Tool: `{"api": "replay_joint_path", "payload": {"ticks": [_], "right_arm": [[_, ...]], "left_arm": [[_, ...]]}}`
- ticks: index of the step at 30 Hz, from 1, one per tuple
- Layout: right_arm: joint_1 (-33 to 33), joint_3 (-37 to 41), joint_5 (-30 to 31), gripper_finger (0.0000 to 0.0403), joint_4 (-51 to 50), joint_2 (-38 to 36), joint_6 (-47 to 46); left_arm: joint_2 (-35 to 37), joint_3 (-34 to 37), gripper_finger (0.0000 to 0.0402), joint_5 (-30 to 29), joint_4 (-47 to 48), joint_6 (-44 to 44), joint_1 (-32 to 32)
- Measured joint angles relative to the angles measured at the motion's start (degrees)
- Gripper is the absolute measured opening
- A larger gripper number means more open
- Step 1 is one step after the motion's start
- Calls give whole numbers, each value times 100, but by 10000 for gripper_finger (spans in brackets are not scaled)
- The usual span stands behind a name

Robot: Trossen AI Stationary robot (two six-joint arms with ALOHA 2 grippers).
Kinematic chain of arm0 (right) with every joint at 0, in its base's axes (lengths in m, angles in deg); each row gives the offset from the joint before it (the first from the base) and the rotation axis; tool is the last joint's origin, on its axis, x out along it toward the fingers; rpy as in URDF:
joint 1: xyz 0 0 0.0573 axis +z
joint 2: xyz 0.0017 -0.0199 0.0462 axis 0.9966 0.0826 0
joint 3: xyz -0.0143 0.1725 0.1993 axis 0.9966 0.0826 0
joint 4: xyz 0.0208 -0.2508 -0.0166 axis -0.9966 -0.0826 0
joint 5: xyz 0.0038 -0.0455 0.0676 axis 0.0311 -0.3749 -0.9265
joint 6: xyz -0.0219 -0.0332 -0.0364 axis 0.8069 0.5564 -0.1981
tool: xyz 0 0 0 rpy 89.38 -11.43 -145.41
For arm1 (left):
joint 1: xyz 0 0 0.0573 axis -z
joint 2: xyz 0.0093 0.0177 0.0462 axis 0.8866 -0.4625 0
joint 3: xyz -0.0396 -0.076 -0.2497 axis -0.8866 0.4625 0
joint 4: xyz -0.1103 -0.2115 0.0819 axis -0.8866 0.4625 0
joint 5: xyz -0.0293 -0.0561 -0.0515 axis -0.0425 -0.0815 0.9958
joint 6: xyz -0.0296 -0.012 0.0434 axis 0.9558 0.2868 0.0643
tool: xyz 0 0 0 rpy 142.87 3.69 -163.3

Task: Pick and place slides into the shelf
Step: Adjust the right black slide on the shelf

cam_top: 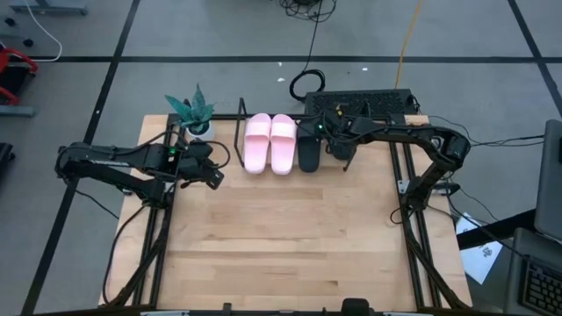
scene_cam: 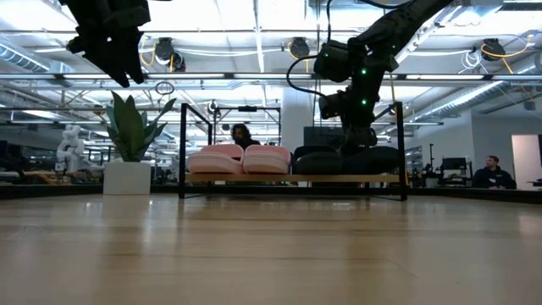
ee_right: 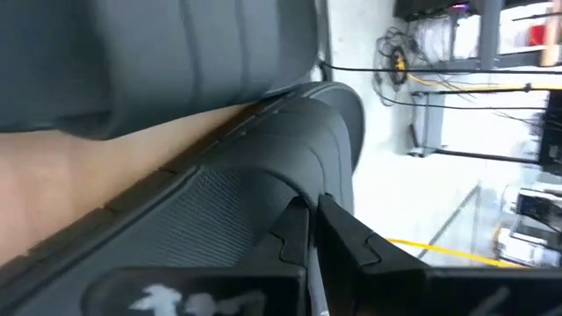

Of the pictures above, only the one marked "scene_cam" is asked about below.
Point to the wooden shelf with black frame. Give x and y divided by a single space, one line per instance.
275 178

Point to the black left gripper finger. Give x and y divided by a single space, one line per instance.
110 63
135 59

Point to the black monitor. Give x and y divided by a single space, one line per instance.
322 136

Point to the green succulent plant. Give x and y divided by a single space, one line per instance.
131 131

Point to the white plant pot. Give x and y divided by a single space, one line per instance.
127 178

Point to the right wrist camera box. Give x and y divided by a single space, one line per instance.
335 105

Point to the black background gantry frame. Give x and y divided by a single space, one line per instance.
247 109

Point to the black foam slide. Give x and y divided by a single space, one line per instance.
317 163
377 163

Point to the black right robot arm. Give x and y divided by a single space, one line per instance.
394 29

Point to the background workstation equipment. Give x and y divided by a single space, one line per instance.
455 167

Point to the black aluminium table frame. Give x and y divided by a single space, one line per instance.
63 190

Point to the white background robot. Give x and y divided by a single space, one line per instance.
72 148

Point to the person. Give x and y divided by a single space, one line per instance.
242 135
493 175

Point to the pink foam slide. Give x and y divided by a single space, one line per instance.
214 161
267 161

